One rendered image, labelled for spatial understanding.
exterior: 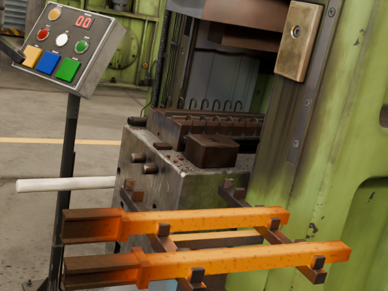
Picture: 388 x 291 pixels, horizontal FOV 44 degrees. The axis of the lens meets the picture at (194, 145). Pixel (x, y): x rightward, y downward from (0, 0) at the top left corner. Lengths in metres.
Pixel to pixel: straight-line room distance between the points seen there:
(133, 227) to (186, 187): 0.46
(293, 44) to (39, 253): 1.75
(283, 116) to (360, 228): 0.38
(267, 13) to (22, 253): 1.68
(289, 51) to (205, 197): 0.42
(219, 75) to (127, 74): 4.70
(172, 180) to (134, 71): 5.13
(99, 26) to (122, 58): 4.50
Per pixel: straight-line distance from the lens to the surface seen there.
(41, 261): 2.44
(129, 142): 1.43
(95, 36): 1.68
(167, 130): 1.34
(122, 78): 6.28
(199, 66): 1.57
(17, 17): 9.22
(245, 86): 1.70
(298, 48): 1.12
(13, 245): 2.56
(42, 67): 1.74
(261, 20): 1.34
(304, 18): 1.12
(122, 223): 0.71
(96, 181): 1.74
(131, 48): 6.19
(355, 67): 1.04
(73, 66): 1.65
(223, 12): 1.27
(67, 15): 1.81
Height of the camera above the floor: 1.33
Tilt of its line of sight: 17 degrees down
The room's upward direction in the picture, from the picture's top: 11 degrees clockwise
